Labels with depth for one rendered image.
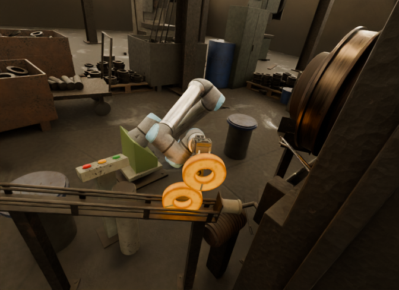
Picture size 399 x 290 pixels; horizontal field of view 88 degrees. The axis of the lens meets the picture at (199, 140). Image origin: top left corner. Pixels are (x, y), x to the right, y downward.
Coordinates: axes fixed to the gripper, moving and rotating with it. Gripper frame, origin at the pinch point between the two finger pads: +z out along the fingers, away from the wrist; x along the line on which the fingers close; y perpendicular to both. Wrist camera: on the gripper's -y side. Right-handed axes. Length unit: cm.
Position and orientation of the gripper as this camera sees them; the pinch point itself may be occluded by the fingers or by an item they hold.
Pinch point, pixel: (204, 168)
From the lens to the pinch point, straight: 73.1
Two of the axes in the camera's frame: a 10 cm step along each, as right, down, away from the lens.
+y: 0.8, -9.6, -2.7
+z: 1.2, 2.8, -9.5
